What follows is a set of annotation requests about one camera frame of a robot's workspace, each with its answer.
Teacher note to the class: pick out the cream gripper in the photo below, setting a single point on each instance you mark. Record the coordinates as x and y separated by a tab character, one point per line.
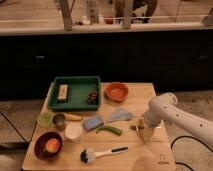
145	133

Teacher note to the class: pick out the silver metal fork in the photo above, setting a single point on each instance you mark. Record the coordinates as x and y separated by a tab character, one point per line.
134	127

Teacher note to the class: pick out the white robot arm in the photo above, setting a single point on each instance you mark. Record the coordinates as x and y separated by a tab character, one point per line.
164	106

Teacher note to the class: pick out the white paper cup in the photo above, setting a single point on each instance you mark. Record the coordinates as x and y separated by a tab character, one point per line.
73	131

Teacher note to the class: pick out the small metal cup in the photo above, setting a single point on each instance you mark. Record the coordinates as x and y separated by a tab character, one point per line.
59	121

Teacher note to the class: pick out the green pepper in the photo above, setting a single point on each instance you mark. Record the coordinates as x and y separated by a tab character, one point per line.
112	129

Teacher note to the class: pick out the grey blue cloth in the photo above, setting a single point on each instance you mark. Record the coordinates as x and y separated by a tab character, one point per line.
120	114

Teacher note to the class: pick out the orange bowl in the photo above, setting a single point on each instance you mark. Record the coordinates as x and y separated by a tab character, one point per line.
116	91

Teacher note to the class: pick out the blue sponge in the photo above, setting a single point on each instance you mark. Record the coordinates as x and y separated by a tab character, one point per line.
93	122

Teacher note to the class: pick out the dark pine cone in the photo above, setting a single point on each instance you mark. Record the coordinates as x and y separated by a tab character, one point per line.
92	97

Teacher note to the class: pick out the green plastic tray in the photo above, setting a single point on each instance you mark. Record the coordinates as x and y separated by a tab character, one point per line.
78	89

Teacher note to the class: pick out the wooden block in tray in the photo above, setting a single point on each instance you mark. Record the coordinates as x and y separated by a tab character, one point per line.
63	93

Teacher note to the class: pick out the yellow orange fruit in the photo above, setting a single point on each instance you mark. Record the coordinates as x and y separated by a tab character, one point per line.
52	145

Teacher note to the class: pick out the dark red bowl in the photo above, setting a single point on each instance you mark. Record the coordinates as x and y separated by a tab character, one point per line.
39	148

